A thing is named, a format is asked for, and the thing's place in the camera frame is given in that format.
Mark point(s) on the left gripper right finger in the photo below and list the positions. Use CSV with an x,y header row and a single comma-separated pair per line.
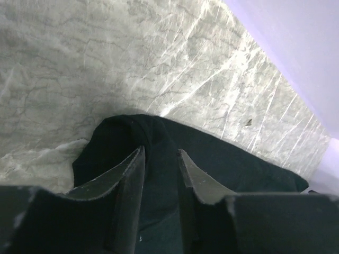
x,y
214,219

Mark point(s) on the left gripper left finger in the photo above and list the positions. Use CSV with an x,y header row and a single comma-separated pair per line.
x,y
100,216

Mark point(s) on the black t shirt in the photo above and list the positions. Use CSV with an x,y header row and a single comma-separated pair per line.
x,y
159,224

